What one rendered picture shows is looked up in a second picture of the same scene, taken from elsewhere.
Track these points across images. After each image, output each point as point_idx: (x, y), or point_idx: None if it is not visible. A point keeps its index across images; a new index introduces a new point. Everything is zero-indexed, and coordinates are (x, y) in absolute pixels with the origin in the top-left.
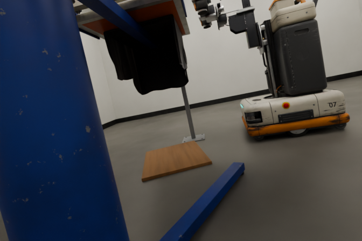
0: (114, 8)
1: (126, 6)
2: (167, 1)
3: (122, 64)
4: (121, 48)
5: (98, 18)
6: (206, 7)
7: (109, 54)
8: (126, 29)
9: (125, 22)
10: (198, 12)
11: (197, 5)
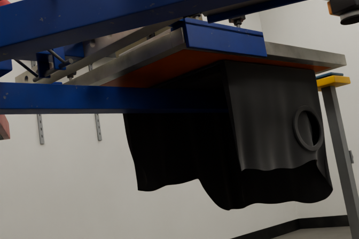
0: (46, 100)
1: (111, 70)
2: (175, 53)
3: (167, 152)
4: (171, 118)
5: None
6: (358, 8)
7: (127, 141)
8: (114, 112)
9: (90, 109)
10: (340, 22)
11: (332, 7)
